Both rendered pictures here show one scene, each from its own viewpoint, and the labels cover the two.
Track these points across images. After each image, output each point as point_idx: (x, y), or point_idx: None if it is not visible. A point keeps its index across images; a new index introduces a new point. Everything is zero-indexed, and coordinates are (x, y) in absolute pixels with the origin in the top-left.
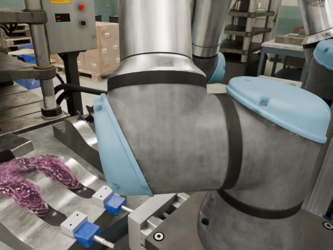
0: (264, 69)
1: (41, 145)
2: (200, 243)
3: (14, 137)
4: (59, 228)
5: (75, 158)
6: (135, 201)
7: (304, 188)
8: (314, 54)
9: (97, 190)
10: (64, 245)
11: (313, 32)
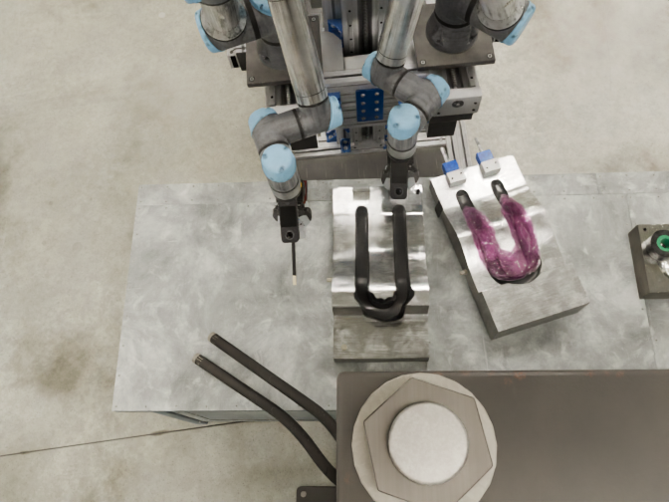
0: None
1: (452, 350)
2: (476, 41)
3: (496, 312)
4: (499, 176)
5: (430, 288)
6: (422, 183)
7: None
8: None
9: (453, 193)
10: (503, 160)
11: (239, 19)
